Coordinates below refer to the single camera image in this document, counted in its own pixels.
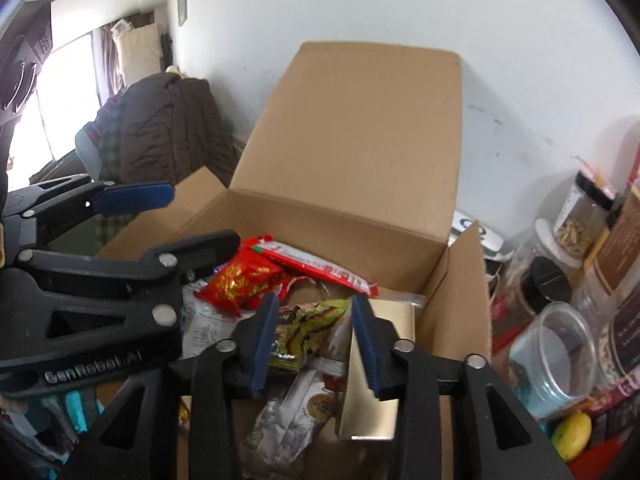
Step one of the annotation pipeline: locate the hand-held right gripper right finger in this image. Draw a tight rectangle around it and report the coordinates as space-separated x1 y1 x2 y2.
351 294 576 480

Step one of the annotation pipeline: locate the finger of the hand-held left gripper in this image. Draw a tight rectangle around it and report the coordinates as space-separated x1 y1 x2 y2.
10 174 176 248
0 230 241 361

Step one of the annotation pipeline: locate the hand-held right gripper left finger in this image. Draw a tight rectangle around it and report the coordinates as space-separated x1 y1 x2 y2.
55 292 281 480

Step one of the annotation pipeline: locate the green brown snack packet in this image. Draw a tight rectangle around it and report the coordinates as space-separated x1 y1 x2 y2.
270 297 351 376

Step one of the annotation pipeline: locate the gold rectangular box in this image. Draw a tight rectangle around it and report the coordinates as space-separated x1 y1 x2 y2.
337 297 417 442

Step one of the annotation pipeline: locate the white line-print snack packet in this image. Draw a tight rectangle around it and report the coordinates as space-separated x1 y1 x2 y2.
181 280 261 361

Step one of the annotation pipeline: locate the silver snack packet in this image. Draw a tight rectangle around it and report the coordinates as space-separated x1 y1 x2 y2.
240 367 346 480

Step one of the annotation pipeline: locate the red gold-print snack packet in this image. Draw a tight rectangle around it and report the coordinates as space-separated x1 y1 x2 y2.
194 247 287 318

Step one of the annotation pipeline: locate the red white packet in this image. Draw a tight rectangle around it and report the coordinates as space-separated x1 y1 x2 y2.
243 234 380 298

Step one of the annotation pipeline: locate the brown cardboard box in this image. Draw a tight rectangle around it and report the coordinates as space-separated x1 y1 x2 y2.
95 41 493 480

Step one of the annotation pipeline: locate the green plaid cloth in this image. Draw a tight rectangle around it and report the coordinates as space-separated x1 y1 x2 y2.
92 125 143 248

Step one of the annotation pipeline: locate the teal bubble-wrap mat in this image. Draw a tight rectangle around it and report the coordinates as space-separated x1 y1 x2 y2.
37 387 103 441

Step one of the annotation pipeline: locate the grey cushion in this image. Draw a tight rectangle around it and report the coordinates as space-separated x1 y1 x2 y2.
75 122 101 181

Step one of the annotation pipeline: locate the brown quilted coat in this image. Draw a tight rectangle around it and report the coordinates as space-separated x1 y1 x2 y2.
97 72 238 186

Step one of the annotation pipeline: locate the bright window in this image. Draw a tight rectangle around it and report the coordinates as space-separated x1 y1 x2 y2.
20 35 108 181

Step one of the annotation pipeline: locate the mauve curtain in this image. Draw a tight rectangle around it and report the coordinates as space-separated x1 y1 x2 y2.
97 22 123 98

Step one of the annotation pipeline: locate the beige fabric bag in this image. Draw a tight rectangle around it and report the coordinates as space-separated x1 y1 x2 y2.
112 19 163 86

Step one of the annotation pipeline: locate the white plastic container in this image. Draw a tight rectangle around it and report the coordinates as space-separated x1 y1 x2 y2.
450 210 506 261

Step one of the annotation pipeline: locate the group of clear storage jars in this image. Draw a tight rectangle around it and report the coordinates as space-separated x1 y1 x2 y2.
492 160 640 421

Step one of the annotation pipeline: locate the yellow-green fruit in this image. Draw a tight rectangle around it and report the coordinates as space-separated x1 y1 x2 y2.
551 411 593 462

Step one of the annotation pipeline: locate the red canister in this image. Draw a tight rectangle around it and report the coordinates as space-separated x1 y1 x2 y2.
567 437 631 480

